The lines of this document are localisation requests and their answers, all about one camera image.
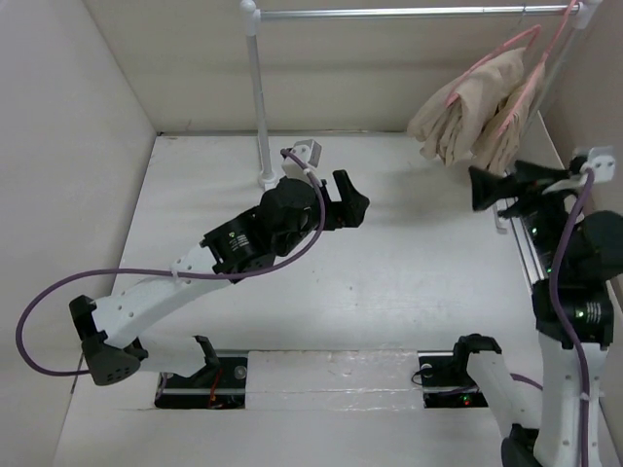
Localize pink hanger with trousers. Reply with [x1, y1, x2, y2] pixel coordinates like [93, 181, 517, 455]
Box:
[488, 1, 584, 153]

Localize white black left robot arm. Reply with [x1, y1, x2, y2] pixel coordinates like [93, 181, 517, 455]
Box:
[69, 170, 370, 386]

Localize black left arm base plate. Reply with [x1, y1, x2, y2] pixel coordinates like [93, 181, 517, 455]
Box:
[154, 353, 248, 411]

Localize beige cargo trousers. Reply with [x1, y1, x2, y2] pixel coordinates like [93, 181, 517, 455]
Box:
[407, 48, 525, 165]

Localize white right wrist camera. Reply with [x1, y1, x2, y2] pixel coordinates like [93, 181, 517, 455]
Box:
[573, 146, 616, 185]

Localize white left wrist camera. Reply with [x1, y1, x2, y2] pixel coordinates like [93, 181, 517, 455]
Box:
[280, 139, 322, 184]

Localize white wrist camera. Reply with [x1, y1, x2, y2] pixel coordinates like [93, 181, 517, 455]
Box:
[573, 146, 616, 185]
[280, 139, 322, 184]

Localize beige trousers hung on hanger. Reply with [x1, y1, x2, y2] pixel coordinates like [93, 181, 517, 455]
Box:
[472, 63, 545, 175]

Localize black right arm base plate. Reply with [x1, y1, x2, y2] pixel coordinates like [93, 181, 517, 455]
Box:
[412, 350, 517, 414]

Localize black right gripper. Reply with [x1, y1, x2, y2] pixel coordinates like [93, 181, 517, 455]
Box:
[470, 157, 580, 274]

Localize silver clothes rack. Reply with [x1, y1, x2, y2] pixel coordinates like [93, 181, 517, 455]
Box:
[239, 0, 605, 235]

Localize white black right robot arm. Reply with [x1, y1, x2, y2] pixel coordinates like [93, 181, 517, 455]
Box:
[450, 158, 622, 466]

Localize pink plastic hanger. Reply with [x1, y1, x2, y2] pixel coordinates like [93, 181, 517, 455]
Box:
[443, 4, 542, 108]

